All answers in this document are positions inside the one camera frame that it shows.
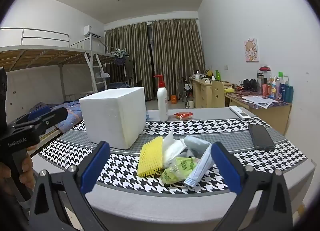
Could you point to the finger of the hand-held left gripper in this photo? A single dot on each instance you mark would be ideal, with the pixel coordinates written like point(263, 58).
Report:
point(37, 113)
point(55, 117)

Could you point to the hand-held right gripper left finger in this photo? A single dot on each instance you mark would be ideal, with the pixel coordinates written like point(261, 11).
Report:
point(95, 168)

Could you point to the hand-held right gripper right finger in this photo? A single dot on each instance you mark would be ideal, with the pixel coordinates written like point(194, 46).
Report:
point(225, 168)

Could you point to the grey white pouch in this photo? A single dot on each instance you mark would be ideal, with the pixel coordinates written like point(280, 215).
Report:
point(200, 171)

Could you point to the green plastic packet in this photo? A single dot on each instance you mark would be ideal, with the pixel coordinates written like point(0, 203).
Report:
point(175, 171)

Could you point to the white foam box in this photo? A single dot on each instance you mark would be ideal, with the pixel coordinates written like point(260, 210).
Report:
point(110, 118)

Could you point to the yellow foam net sleeve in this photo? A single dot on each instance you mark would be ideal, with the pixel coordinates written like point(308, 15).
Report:
point(150, 157)

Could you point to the person's left hand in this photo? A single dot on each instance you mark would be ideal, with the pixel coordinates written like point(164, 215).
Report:
point(28, 168)

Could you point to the blue checked quilt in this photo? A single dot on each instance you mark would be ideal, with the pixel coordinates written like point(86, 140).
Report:
point(70, 113)

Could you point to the houndstooth tablecloth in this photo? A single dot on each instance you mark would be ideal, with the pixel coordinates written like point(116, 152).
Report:
point(120, 168)

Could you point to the black smartphone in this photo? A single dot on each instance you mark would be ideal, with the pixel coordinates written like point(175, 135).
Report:
point(261, 137)

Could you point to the white bed ladder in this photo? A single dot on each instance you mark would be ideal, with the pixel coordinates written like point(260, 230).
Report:
point(96, 78)

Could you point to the white metal bunk bed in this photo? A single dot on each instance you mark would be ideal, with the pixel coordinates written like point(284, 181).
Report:
point(45, 57)

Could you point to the white remote control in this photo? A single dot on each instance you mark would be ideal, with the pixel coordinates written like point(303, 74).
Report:
point(239, 112)

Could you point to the white clothes hanger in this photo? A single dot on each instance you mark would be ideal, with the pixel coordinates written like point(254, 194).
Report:
point(103, 73)

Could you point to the red snack packet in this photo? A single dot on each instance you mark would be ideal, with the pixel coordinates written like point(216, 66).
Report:
point(183, 115)

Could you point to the wooden desk with patterned cover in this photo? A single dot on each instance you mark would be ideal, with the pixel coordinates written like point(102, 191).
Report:
point(270, 115)

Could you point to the blue checked mattress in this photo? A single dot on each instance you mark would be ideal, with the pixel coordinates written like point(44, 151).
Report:
point(118, 85)

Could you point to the white jug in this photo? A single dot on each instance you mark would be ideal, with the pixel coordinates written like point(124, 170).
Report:
point(190, 104)

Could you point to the wooden chair with smiley cutout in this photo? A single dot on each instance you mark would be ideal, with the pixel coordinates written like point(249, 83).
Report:
point(218, 94)

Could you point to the printed paper sheets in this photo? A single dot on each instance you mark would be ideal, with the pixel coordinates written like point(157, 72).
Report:
point(260, 101)

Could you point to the wooden desk with drawers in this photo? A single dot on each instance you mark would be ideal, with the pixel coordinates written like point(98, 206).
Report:
point(202, 94)

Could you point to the yellow cloth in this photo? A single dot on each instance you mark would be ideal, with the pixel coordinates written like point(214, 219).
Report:
point(229, 90)

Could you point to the orange container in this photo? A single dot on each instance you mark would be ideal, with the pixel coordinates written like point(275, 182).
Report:
point(174, 99)

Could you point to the hanging dark clothes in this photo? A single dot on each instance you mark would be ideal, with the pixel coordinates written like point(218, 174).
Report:
point(123, 64)

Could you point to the black headphones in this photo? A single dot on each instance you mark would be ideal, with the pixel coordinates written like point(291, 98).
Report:
point(250, 85)

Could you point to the white pump bottle red cap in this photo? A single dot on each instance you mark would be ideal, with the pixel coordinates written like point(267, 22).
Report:
point(162, 103)

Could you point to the white air conditioner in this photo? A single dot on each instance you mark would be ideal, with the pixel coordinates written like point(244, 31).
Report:
point(91, 31)

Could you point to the group of toiletry bottles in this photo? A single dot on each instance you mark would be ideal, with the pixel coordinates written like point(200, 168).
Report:
point(282, 90)

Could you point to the brown curtain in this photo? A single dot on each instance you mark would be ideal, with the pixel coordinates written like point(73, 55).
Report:
point(177, 58)
point(130, 55)

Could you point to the cartoon wall poster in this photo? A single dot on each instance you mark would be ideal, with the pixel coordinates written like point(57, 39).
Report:
point(251, 49)

